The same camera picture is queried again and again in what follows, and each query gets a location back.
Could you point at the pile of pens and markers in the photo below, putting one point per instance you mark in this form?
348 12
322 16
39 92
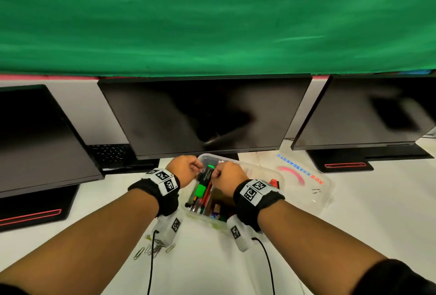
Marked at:
201 199

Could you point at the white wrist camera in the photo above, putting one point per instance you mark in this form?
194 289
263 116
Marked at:
168 226
240 233

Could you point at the person's right hand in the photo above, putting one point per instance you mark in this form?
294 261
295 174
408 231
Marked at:
228 177

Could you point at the black right wristband with markers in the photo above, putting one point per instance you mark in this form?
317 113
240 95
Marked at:
255 202

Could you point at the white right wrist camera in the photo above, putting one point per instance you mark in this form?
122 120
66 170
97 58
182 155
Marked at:
240 233

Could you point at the person's left hand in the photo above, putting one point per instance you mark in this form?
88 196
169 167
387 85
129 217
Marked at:
184 168

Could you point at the black left wristband with markers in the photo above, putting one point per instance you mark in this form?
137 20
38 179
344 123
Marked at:
156 192

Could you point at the green cloth backdrop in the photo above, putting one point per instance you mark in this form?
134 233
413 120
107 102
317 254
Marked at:
218 15

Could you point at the orange ridged board eraser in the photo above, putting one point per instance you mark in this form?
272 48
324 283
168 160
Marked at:
274 183

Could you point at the black wristband with markers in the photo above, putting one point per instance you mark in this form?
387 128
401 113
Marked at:
255 202
156 192

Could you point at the green highlighter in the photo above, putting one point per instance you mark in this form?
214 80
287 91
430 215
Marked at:
203 182

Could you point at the clear plastic storage box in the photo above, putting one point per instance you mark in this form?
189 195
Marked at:
265 172

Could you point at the brown cardboard dividers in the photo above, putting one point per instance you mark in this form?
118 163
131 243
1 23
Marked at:
221 202

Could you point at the black monitor base red stripe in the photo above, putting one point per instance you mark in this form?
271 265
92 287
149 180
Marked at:
347 160
34 208
218 156

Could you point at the clear plastic box lid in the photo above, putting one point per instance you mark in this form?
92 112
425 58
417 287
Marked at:
306 175

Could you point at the heap of coloured paper clips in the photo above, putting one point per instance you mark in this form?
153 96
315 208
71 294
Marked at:
155 248

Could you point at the black computer monitor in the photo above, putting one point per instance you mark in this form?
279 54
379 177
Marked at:
364 111
37 141
204 114

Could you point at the person's left forearm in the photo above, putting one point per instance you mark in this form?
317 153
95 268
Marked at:
78 243

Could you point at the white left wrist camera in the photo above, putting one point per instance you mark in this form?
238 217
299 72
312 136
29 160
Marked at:
168 226

